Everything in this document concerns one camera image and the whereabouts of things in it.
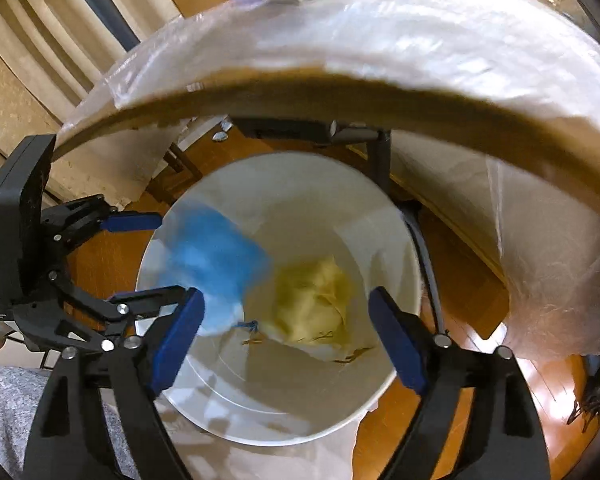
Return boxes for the round wooden table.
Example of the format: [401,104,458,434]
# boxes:
[52,65,600,201]

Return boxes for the white plastic trash bin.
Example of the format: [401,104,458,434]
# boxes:
[135,151,426,448]

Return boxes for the beige curtain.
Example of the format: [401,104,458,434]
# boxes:
[0,0,181,211]

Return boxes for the black metal table frame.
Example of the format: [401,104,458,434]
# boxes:
[230,117,393,196]

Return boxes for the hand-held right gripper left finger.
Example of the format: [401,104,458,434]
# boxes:
[22,287,207,480]

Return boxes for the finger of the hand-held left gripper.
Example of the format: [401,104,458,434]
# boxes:
[30,269,198,356]
[40,195,164,261]

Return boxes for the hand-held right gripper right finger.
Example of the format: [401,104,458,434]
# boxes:
[367,286,553,480]

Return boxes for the yellow crumpled paper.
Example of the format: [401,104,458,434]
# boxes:
[272,255,376,356]

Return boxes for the blue cloth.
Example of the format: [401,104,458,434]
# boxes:
[160,202,273,336]

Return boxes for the person's grey trouser leg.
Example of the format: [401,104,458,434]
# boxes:
[0,360,146,480]

